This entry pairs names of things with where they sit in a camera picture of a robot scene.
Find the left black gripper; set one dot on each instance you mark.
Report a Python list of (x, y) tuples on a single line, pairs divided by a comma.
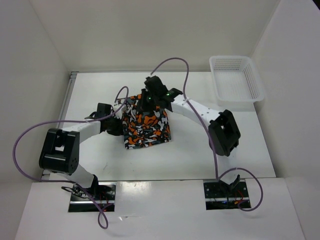
[(119, 130)]

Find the white plastic basket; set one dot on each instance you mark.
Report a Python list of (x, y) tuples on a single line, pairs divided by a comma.
[(236, 79)]

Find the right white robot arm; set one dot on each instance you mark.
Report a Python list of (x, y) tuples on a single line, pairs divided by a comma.
[(220, 127)]

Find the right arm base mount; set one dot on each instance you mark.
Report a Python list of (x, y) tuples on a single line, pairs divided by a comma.
[(218, 197)]

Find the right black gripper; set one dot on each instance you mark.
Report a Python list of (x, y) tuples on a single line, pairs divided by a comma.
[(144, 106)]

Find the orange camouflage shorts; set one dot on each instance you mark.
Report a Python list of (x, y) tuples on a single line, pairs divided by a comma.
[(142, 129)]

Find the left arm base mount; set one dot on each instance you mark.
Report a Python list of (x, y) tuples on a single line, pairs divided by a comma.
[(81, 203)]

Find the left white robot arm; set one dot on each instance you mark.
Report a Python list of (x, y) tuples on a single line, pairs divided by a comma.
[(61, 149)]

